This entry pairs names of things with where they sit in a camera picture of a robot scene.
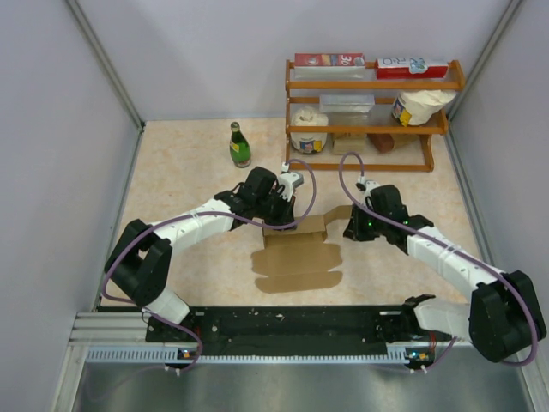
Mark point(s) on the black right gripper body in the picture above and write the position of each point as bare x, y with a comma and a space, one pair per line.
365, 227

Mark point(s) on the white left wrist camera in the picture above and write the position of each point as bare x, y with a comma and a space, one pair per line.
288, 181

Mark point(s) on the red foil box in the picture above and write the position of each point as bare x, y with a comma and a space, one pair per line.
338, 61

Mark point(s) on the white bag left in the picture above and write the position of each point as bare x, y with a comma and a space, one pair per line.
309, 142

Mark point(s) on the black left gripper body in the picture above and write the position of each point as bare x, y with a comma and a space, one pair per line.
273, 209

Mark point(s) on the brown red block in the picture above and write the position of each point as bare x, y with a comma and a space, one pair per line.
383, 143

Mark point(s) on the brown cardboard box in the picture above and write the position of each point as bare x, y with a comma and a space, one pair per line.
300, 259

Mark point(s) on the wooden shelf rack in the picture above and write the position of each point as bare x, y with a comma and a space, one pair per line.
379, 119

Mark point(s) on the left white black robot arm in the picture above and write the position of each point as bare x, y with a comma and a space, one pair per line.
141, 259

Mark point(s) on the red white wrap box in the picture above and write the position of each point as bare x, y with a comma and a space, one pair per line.
410, 68

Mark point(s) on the green glass bottle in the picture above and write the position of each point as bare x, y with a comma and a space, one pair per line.
239, 147

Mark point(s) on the silver foil box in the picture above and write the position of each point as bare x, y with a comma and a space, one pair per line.
346, 103

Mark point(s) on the large white flour bag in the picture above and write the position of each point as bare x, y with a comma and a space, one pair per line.
414, 108

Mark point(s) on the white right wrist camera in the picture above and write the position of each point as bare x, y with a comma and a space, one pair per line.
365, 187

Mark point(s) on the tan block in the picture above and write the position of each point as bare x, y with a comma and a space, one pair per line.
345, 142

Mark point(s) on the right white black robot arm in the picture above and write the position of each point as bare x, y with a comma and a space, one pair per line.
501, 315

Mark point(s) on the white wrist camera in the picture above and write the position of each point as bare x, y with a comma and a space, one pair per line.
288, 181
365, 187

